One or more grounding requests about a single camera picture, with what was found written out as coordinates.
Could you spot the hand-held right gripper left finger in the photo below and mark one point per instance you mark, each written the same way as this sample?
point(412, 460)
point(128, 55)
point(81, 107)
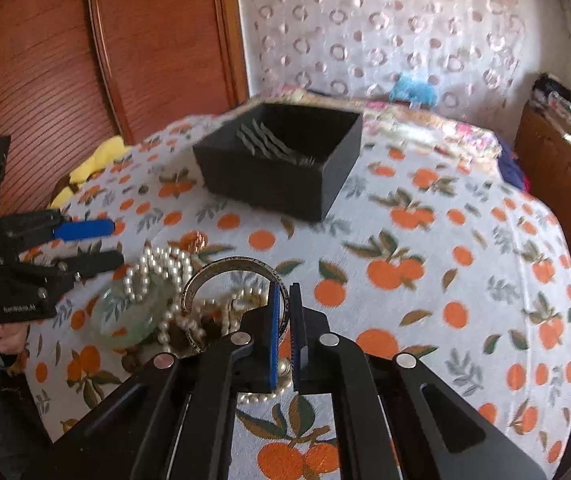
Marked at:
point(273, 345)

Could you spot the orange fruit print cloth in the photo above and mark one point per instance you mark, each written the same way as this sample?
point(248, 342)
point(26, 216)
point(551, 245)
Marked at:
point(415, 270)

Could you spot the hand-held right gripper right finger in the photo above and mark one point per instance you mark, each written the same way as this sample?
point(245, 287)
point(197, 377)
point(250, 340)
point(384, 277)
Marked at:
point(296, 350)

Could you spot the circle pattern wall curtain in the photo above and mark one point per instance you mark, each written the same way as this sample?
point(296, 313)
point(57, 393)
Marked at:
point(365, 20)

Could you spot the green jade bangle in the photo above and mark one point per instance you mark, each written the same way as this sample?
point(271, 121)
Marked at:
point(97, 321)

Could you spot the wooden slatted wardrobe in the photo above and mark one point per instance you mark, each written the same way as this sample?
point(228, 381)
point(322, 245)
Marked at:
point(40, 60)

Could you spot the black box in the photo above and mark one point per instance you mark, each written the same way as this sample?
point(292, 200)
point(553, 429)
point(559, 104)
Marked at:
point(275, 190)

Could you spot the dark blue bed sheet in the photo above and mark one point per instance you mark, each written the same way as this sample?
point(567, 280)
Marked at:
point(513, 172)

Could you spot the grey thin strips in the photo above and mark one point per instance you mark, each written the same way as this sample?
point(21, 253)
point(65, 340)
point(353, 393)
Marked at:
point(270, 142)

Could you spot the engraved metal bangle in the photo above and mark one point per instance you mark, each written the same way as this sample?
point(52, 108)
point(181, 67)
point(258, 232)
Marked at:
point(225, 264)

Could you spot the wooden side cabinet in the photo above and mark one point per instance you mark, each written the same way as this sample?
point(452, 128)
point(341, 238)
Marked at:
point(555, 175)

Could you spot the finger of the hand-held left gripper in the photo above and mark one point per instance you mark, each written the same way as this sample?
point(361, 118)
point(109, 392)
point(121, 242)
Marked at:
point(85, 230)
point(95, 262)

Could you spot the yellow plush toy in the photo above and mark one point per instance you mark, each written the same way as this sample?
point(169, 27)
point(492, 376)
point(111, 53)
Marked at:
point(100, 160)

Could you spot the floral blanket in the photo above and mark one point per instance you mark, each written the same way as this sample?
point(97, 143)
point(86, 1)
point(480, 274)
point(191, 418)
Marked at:
point(465, 135)

